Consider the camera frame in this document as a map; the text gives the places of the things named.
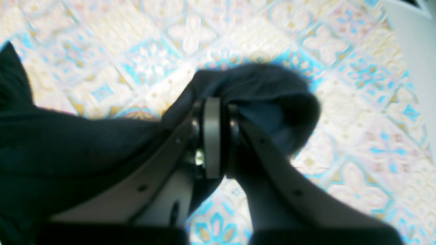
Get patterned tablecloth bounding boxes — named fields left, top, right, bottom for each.
left=1, top=0, right=435, bottom=245

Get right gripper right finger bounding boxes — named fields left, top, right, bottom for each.
left=227, top=104, right=402, bottom=245

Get black t-shirt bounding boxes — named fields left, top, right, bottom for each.
left=0, top=42, right=321, bottom=245

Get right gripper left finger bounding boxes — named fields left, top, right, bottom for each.
left=51, top=98, right=221, bottom=227

